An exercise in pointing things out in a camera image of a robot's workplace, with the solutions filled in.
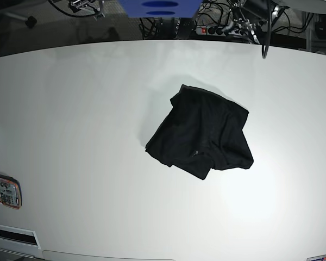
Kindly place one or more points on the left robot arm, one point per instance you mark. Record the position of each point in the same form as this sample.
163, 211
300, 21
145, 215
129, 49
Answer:
253, 21

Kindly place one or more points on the blue plastic box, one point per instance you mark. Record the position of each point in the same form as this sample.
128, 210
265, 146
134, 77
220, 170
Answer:
160, 8

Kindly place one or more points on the orange framed device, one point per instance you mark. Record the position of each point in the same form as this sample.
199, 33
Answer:
10, 192

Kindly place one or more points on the sticker at bottom right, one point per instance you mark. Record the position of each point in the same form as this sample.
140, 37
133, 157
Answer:
317, 258

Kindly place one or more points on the black caster wheel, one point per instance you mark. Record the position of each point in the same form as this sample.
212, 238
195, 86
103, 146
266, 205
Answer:
31, 22

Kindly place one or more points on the power strip with red switch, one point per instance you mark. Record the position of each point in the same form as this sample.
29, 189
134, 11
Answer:
214, 31

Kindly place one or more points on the black T-shirt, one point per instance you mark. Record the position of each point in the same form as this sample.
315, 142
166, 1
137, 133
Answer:
203, 131

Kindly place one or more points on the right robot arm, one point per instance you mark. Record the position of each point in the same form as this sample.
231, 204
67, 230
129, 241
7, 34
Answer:
80, 9

